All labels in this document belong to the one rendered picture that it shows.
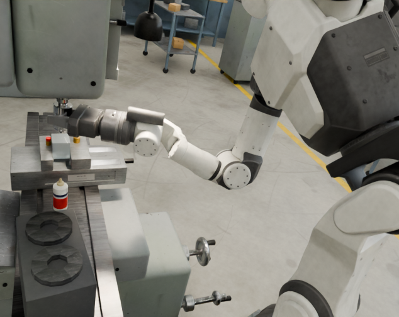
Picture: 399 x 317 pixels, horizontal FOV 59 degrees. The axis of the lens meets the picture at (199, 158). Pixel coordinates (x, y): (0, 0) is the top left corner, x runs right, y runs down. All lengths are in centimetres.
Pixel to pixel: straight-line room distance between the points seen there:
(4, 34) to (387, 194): 76
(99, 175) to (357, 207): 82
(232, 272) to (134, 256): 127
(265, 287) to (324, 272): 151
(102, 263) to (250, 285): 144
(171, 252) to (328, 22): 94
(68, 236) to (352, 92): 61
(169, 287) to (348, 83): 93
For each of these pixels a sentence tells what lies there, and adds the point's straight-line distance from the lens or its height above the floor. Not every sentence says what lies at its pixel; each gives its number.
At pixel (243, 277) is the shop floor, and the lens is 233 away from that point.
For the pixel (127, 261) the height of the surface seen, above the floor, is 82.
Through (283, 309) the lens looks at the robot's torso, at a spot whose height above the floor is 102.
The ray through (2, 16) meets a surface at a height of 149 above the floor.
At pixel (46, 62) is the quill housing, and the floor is 140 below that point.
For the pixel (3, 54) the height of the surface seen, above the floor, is 142.
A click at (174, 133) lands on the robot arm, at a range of 98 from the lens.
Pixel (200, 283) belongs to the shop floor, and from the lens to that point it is 222.
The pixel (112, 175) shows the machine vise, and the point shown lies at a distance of 123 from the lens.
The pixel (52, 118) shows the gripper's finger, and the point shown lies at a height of 123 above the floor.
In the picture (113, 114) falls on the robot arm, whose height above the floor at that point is 126.
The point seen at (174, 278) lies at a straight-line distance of 129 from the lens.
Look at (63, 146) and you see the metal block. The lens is 119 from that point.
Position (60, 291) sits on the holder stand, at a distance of 71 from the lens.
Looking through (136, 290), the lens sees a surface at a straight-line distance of 128.
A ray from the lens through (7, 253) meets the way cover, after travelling 114.
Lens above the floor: 168
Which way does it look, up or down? 31 degrees down
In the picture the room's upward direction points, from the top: 14 degrees clockwise
